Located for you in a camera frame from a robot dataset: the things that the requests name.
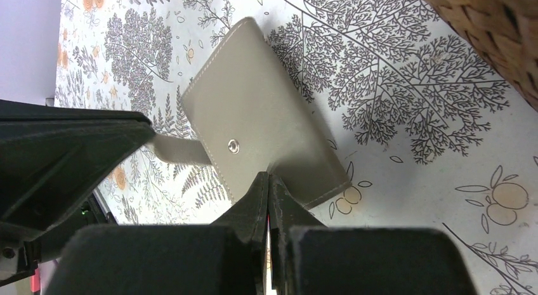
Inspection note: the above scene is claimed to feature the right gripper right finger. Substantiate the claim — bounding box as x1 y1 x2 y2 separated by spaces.
268 174 328 294

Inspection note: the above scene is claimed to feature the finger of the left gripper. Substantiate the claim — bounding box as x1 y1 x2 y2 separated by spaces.
1 100 155 232

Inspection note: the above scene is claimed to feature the floral patterned table mat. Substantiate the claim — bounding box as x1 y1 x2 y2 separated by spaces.
55 0 537 294

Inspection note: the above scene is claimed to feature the grey leather card holder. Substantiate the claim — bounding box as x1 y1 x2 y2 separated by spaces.
148 17 351 209

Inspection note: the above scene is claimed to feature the brown wicker divided basket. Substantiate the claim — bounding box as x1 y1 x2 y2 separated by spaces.
423 0 537 109

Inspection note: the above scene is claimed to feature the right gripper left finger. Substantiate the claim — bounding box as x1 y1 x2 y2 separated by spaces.
212 172 269 294

